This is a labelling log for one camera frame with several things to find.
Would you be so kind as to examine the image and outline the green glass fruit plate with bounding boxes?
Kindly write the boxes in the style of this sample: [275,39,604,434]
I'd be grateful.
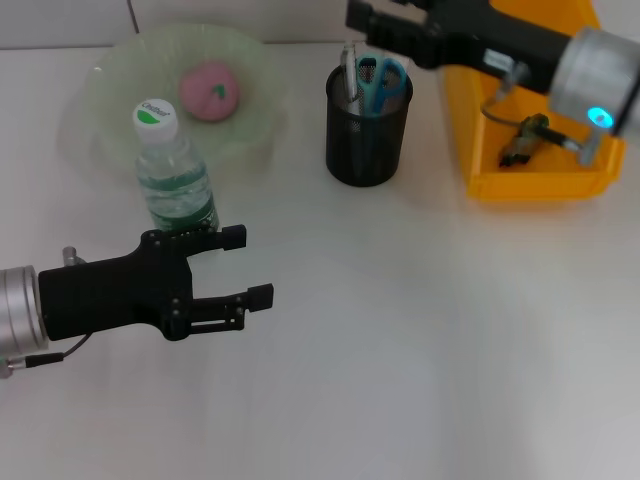
[82,22,289,176]

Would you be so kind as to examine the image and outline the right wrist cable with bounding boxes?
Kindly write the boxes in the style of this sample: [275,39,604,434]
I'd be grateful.
[481,62,601,166]

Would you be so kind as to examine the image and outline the clear water bottle green label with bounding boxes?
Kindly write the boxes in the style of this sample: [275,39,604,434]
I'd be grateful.
[132,97,221,234]

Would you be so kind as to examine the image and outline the silver white pen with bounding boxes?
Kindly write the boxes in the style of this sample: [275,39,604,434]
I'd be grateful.
[340,43,360,104]

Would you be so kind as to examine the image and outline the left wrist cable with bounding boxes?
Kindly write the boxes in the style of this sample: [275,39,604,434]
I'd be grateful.
[0,332,96,380]

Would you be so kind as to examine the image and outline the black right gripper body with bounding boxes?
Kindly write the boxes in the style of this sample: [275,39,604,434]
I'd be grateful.
[424,0,574,94]

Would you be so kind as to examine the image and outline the green plastic wrapper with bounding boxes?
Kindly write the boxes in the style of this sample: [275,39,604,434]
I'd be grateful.
[497,113,551,169]

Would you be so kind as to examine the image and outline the pink peach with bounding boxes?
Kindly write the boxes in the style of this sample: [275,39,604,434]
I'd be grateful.
[179,60,240,123]

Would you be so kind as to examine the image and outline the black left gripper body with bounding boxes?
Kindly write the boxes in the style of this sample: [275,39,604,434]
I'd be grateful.
[38,229,196,343]

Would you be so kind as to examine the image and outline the wrist cable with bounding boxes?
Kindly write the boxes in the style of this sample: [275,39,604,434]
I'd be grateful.
[481,62,601,166]
[0,332,96,380]

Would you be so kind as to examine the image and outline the black mesh pen holder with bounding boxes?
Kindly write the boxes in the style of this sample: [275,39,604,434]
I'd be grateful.
[325,62,415,188]

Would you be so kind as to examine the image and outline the yellow plastic bin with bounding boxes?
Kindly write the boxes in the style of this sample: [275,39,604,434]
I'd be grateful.
[443,0,626,203]

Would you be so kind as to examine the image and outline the blue scissors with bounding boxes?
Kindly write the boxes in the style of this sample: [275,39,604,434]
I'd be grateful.
[355,55,407,117]

